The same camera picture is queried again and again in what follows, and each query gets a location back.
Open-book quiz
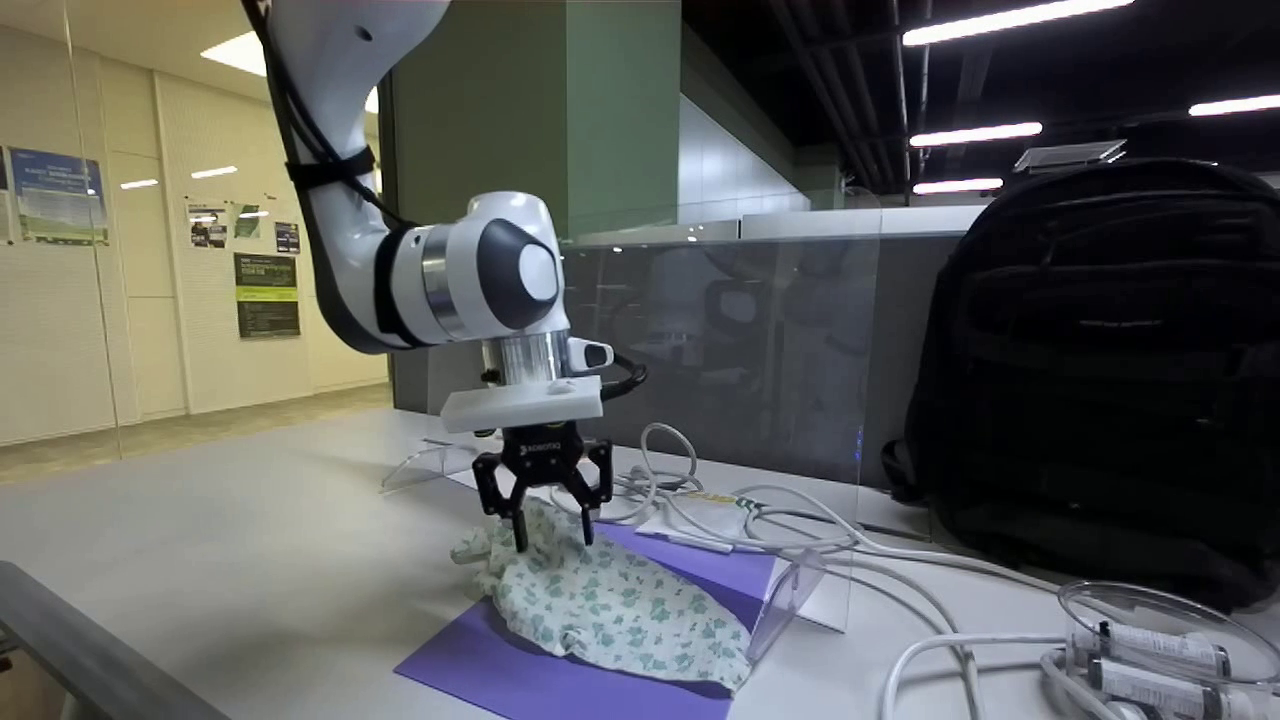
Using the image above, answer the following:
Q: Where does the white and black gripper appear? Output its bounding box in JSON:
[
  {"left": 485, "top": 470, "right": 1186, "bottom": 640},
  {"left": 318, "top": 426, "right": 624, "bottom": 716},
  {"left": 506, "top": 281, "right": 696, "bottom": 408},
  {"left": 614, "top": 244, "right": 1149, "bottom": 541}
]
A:
[{"left": 435, "top": 377, "right": 614, "bottom": 557}]

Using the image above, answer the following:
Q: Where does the green floral white cloth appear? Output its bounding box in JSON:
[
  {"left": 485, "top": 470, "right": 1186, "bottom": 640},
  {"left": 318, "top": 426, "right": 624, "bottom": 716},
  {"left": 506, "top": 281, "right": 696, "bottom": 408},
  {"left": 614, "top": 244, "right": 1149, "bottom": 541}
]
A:
[{"left": 446, "top": 486, "right": 758, "bottom": 695}]

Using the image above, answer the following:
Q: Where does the small transparent acrylic screen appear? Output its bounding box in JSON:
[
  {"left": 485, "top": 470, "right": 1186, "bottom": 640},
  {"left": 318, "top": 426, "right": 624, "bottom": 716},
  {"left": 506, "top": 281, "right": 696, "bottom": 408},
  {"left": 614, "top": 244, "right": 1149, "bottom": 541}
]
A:
[{"left": 738, "top": 547, "right": 856, "bottom": 668}]

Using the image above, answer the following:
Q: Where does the purple paper sheet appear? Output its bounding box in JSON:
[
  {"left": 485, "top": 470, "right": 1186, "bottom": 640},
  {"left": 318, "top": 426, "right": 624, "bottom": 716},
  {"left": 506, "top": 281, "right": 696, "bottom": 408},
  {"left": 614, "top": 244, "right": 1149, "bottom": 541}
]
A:
[{"left": 390, "top": 516, "right": 784, "bottom": 720}]

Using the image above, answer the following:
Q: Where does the gray office partition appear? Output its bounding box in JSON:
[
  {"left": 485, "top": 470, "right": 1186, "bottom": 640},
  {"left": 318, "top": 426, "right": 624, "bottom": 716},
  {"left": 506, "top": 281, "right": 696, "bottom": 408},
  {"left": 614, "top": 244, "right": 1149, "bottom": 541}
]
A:
[{"left": 559, "top": 201, "right": 994, "bottom": 494}]

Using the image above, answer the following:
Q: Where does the green pillar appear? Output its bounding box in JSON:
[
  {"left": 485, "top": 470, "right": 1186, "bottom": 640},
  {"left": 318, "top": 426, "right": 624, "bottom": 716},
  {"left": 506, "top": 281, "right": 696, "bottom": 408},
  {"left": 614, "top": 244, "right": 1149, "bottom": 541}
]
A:
[{"left": 375, "top": 0, "right": 689, "bottom": 418}]

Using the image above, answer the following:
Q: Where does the long ceiling light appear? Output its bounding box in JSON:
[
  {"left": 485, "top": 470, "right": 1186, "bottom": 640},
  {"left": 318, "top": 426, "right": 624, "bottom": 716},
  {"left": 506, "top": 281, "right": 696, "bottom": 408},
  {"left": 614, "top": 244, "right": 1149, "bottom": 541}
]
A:
[
  {"left": 900, "top": 0, "right": 1138, "bottom": 52},
  {"left": 909, "top": 173, "right": 1008, "bottom": 201},
  {"left": 909, "top": 118, "right": 1047, "bottom": 152},
  {"left": 1185, "top": 87, "right": 1280, "bottom": 123}
]

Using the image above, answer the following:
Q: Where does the square ceiling light panel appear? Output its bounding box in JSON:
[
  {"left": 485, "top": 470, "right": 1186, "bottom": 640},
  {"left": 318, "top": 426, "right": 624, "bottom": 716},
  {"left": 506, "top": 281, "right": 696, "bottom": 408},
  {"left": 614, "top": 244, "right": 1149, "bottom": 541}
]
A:
[{"left": 195, "top": 28, "right": 270, "bottom": 86}]

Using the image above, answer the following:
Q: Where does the black backpack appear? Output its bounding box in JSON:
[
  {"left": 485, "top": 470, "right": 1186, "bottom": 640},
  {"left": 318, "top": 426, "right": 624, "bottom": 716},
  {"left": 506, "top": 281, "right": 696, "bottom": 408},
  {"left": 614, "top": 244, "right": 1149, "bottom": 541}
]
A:
[{"left": 874, "top": 150, "right": 1280, "bottom": 616}]

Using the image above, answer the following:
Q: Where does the white plug adapter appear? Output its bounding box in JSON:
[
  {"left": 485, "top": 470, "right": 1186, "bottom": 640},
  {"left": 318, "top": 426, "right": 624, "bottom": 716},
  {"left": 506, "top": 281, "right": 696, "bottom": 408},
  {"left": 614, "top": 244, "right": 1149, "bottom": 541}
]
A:
[
  {"left": 1037, "top": 652, "right": 1280, "bottom": 720},
  {"left": 1069, "top": 616, "right": 1238, "bottom": 686}
]

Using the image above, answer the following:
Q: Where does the round transparent dish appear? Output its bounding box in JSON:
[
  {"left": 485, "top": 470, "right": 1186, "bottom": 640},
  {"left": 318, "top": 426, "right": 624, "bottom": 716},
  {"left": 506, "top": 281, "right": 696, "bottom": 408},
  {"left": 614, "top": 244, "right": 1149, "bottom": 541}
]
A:
[{"left": 1057, "top": 576, "right": 1280, "bottom": 720}]

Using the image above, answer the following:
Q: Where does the thin gray cable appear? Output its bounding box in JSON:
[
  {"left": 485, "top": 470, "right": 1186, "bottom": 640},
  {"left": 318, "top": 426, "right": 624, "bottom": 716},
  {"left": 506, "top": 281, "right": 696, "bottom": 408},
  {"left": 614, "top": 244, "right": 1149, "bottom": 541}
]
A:
[{"left": 635, "top": 422, "right": 1073, "bottom": 631}]

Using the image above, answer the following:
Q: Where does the black camera cable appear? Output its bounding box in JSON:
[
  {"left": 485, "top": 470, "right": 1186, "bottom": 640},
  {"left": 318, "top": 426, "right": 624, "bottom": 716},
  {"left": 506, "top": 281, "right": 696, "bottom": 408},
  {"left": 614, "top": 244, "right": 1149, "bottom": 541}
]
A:
[{"left": 595, "top": 351, "right": 650, "bottom": 405}]

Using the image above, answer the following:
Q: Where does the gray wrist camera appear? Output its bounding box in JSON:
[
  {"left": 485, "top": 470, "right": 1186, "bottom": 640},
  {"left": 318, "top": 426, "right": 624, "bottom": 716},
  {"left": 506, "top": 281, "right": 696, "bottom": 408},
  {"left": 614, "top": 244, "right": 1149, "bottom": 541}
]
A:
[{"left": 564, "top": 333, "right": 618, "bottom": 381}]

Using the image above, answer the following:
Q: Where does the dark wall sign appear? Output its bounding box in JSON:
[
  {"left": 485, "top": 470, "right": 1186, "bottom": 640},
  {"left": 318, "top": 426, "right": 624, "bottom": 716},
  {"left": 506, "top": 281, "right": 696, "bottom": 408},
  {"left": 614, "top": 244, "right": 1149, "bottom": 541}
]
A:
[
  {"left": 236, "top": 296, "right": 304, "bottom": 345},
  {"left": 230, "top": 251, "right": 304, "bottom": 296}
]

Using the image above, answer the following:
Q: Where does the thick gray cable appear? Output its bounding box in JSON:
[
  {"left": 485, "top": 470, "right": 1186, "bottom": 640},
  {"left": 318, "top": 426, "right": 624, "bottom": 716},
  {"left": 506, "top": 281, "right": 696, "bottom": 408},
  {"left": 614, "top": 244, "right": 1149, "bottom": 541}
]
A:
[{"left": 871, "top": 619, "right": 1085, "bottom": 720}]

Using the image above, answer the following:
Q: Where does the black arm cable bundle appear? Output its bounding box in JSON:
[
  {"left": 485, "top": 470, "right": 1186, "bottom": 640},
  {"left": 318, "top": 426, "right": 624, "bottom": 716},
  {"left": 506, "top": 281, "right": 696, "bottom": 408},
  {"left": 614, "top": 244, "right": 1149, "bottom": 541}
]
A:
[{"left": 239, "top": 0, "right": 409, "bottom": 233}]

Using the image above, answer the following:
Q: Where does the blue green wall poster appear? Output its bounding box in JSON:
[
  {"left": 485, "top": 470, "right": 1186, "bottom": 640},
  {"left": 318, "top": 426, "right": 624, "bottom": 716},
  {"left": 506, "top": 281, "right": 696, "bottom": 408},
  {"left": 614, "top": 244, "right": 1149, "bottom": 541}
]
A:
[{"left": 5, "top": 143, "right": 110, "bottom": 248}]

